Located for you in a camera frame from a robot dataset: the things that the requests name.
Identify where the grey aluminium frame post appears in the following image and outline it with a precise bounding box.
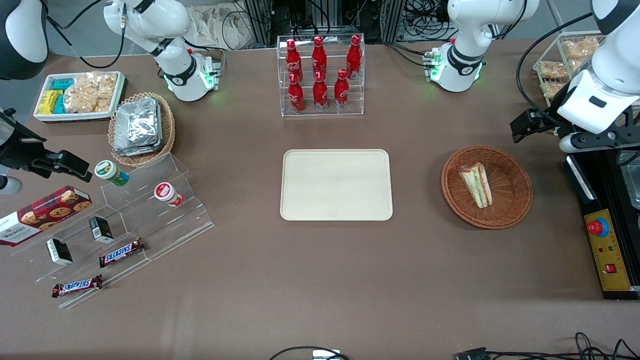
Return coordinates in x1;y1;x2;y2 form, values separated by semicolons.
241;0;274;49
380;0;407;44

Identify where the triangular sandwich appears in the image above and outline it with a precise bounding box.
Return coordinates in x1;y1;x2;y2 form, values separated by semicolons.
457;162;494;209

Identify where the clear acrylic stepped stand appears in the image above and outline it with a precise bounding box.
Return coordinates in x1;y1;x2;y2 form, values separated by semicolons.
10;152;216;311

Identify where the small black carton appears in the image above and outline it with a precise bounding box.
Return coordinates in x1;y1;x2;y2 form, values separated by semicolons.
88;215;115;245
46;238;74;266

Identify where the black yellow control box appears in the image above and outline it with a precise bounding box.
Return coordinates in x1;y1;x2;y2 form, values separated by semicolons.
564;147;640;301

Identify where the silver foil package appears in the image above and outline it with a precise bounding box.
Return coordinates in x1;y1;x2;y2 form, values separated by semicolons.
113;139;164;157
114;97;161;147

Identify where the clear bag of crackers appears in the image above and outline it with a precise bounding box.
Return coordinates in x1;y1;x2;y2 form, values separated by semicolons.
63;71;118;114

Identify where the white rectangular snack tray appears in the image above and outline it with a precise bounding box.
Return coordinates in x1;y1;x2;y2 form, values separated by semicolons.
33;71;127;123

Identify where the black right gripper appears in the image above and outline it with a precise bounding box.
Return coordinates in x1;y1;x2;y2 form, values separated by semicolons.
0;107;94;183

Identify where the brown round wicker basket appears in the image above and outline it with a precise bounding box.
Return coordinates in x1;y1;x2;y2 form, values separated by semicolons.
441;145;534;230

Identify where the white wire shelf rack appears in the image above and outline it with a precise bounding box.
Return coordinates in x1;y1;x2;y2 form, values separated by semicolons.
532;30;640;137

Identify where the black looped floor cable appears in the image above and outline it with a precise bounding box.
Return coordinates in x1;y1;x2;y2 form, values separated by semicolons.
269;346;351;360

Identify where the black background cable tangle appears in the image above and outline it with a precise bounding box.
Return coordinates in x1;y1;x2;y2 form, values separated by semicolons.
404;0;457;42

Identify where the red lid snack cup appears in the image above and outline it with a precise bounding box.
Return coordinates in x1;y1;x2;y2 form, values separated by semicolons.
153;182;184;208

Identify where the red tartan cookie box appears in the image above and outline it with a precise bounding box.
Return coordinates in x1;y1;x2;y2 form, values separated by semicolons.
0;185;93;247

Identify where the beige crumpled cloth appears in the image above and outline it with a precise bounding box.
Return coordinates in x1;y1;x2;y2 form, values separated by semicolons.
187;4;262;51

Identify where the red cola bottle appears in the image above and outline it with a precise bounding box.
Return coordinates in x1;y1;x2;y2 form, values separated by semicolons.
345;34;363;80
311;35;328;81
333;69;351;110
287;73;306;114
312;71;330;112
285;39;304;84

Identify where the clear metal food container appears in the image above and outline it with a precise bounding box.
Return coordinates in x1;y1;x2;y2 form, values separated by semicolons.
620;151;640;210

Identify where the black tangled cable bundle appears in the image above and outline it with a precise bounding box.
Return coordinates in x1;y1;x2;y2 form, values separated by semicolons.
455;332;640;360

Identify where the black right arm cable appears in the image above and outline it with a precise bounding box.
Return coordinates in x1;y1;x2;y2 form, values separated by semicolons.
47;0;126;70

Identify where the green lid snack cup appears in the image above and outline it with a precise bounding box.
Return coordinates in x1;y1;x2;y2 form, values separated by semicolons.
94;160;130;187

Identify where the beige plastic serving tray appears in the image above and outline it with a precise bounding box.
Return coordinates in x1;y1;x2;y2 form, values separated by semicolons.
280;149;394;222

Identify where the yellow snack packet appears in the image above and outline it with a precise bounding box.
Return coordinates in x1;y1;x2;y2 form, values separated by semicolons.
38;90;63;115

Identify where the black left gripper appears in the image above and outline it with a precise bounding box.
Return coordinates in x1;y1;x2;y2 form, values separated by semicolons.
510;108;572;145

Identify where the clear acrylic bottle rack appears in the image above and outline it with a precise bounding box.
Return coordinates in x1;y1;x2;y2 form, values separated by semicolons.
276;34;366;118

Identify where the brown Snickers bar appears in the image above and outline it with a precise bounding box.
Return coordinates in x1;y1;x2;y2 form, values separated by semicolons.
98;237;146;268
51;274;104;299

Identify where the light oval wicker basket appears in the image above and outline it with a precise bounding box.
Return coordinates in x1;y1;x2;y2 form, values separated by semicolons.
107;92;176;168

